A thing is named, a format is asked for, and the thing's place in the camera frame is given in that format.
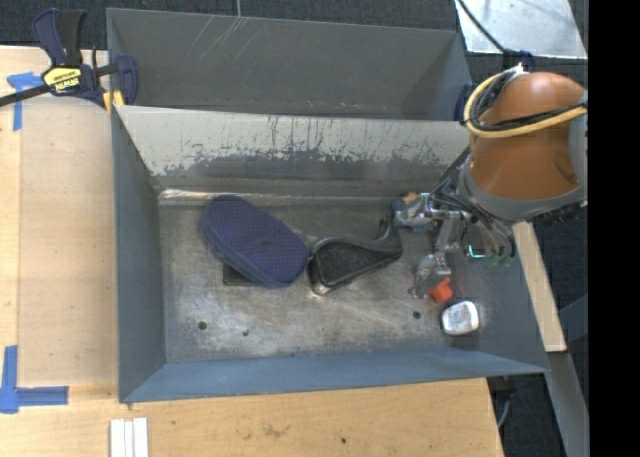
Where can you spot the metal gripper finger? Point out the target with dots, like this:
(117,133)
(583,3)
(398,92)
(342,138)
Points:
(431,270)
(417,215)

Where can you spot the orange-red small cap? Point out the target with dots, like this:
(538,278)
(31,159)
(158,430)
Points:
(441,290)

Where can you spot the white rounded small box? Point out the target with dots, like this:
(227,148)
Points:
(460,318)

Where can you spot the grey metal bin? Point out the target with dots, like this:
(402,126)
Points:
(300,325)

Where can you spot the dark blue dotted pouch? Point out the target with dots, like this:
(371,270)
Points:
(252,240)

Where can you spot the pale wood board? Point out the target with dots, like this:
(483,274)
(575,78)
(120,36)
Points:
(65,245)

